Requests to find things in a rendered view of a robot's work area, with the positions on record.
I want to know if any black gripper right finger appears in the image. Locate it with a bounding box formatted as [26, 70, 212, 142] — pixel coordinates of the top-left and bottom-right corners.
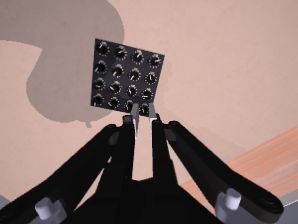
[149, 103, 284, 224]

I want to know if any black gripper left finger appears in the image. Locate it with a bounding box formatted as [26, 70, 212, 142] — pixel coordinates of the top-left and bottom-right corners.
[0, 103, 139, 224]

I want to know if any black knob box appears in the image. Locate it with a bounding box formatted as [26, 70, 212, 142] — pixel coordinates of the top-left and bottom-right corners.
[90, 38, 165, 117]

